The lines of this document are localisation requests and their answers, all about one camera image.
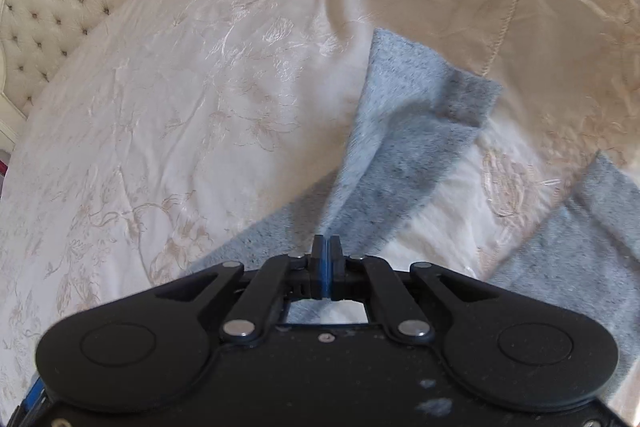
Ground cream embroidered bedspread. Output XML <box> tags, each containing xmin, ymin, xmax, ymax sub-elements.
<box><xmin>0</xmin><ymin>0</ymin><xmax>640</xmax><ymax>427</ymax></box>

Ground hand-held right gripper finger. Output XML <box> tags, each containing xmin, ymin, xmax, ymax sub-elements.
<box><xmin>155</xmin><ymin>234</ymin><xmax>329</xmax><ymax>349</ymax></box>
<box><xmin>328</xmin><ymin>234</ymin><xmax>496</xmax><ymax>345</ymax></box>

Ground grey pants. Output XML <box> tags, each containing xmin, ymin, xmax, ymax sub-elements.
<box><xmin>187</xmin><ymin>27</ymin><xmax>640</xmax><ymax>413</ymax></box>

